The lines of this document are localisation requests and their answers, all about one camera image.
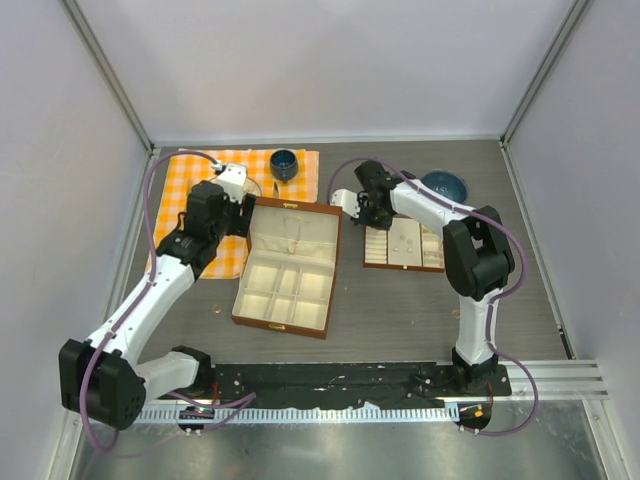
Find silver crystal necklace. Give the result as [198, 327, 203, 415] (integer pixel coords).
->
[282, 217, 304, 254]

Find brown jewelry box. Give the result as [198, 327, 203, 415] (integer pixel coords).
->
[231, 197, 342, 339]

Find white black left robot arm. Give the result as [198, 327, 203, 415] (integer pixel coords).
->
[58, 181, 257, 431]

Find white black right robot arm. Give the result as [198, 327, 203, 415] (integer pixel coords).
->
[331, 160, 515, 395]

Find brown jewelry tray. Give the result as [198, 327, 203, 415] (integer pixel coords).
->
[363, 217, 445, 273]

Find beige floral ceramic plate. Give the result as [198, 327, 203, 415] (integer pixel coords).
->
[244, 178, 262, 197]

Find orange white checkered cloth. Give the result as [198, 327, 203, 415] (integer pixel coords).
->
[145, 147, 319, 280]

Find small dark blue cup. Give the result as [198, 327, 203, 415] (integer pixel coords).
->
[269, 149, 298, 183]

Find blue ceramic bowl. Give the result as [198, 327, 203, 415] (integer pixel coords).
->
[421, 170, 469, 204]

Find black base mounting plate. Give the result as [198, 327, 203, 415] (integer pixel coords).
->
[181, 362, 512, 410]

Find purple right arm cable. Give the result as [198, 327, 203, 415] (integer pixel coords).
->
[328, 157, 540, 436]

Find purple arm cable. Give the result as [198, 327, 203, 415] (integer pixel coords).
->
[328, 157, 540, 436]
[79, 149, 259, 453]

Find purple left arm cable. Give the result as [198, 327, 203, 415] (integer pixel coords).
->
[79, 149, 259, 453]

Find white slotted cable duct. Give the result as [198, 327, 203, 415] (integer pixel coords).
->
[134, 401, 459, 425]

